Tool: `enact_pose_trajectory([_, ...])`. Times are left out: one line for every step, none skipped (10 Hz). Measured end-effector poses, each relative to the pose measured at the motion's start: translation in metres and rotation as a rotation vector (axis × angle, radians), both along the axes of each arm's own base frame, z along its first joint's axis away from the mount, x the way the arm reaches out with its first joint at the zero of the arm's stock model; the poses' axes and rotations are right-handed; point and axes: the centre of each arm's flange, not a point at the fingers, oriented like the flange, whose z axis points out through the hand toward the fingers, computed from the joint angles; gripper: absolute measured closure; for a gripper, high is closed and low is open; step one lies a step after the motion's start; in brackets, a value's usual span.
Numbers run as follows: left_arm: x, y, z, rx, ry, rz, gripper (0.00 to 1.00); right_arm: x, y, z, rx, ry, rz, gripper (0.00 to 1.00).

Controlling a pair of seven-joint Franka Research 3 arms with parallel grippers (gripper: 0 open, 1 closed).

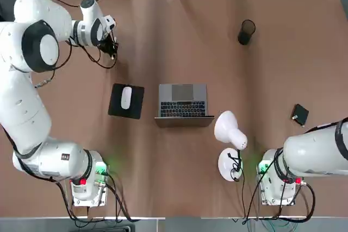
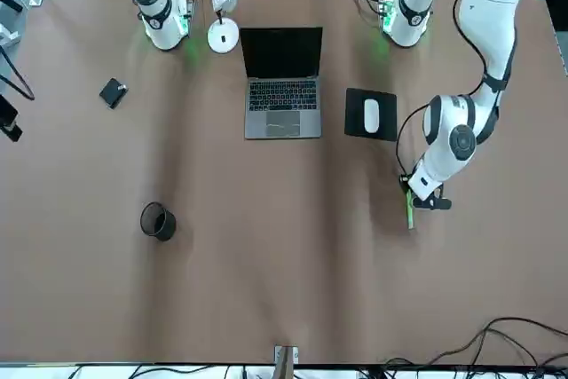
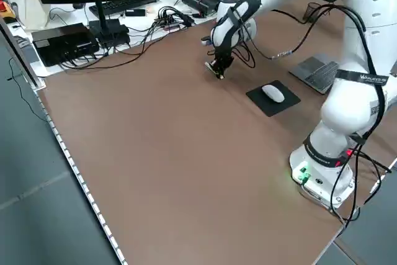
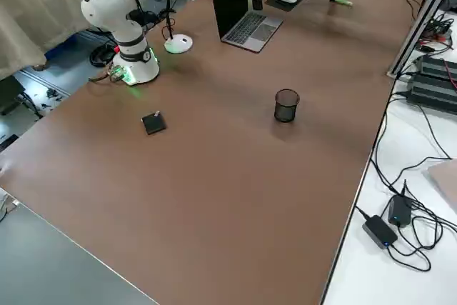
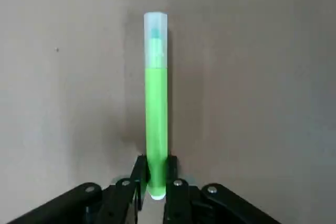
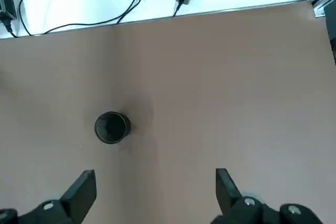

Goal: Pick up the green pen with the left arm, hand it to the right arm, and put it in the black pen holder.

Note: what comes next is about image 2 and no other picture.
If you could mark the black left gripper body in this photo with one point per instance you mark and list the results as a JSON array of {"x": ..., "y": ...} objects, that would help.
[{"x": 437, "y": 205}]

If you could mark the green pen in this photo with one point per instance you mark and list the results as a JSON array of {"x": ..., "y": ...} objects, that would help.
[{"x": 411, "y": 217}]

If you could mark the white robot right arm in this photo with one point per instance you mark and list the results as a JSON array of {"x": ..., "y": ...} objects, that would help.
[{"x": 160, "y": 28}]

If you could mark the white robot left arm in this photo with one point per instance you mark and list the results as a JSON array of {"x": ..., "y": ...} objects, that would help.
[{"x": 488, "y": 19}]

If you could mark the black mesh pen holder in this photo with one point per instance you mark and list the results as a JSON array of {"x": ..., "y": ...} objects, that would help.
[{"x": 162, "y": 223}]

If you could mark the white computer mouse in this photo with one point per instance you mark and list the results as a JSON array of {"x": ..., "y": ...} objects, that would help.
[{"x": 372, "y": 115}]

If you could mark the black mouse mat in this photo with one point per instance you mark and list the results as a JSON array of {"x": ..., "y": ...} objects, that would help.
[{"x": 355, "y": 112}]

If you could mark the grey laptop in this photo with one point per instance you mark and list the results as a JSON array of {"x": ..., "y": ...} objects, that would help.
[{"x": 284, "y": 59}]

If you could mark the white desk lamp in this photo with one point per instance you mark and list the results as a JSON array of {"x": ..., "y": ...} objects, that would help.
[{"x": 224, "y": 37}]

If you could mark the small black square box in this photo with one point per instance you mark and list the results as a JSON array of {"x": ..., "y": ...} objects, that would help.
[{"x": 113, "y": 93}]

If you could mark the aluminium camera post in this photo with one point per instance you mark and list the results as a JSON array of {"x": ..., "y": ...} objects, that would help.
[{"x": 286, "y": 361}]

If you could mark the black device on bracket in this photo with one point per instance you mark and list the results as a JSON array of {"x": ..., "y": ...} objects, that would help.
[{"x": 10, "y": 119}]

